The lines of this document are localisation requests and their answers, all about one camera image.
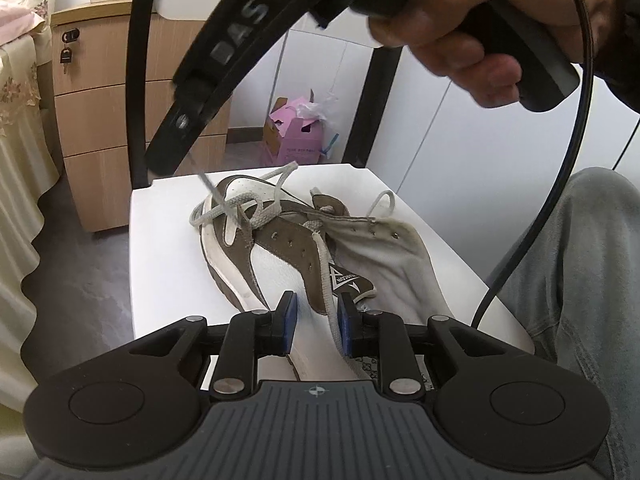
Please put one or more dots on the person's right forearm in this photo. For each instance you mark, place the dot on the person's right forearm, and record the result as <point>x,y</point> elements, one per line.
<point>627,35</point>

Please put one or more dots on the pink cardboard box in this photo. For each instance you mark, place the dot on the pink cardboard box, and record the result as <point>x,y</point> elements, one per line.
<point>295,135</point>

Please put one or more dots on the person's right leg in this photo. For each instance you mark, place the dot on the person's right leg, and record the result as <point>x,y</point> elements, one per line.
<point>590,285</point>

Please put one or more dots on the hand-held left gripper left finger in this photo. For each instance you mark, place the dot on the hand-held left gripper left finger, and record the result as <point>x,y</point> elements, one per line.
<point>289,322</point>

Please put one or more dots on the wooden bedside drawer cabinet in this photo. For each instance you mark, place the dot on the wooden bedside drawer cabinet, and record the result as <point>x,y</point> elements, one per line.
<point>100,110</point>

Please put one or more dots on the white and brown sneaker shoe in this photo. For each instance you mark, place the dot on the white and brown sneaker shoe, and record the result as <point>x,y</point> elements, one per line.
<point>270,270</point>

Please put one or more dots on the black cabinet keys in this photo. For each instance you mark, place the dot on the black cabinet keys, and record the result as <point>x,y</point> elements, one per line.
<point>69,50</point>

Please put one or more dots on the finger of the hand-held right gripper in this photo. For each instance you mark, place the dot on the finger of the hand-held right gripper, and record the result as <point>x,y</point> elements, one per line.
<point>172,145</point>

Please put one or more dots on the white chair with black frame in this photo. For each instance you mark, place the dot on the white chair with black frame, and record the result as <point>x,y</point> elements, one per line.
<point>165,260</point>

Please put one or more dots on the white shoelace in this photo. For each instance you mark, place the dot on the white shoelace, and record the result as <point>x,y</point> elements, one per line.
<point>260,220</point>

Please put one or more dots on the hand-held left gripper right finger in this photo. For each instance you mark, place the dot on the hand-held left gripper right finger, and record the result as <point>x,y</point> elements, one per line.
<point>345,330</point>

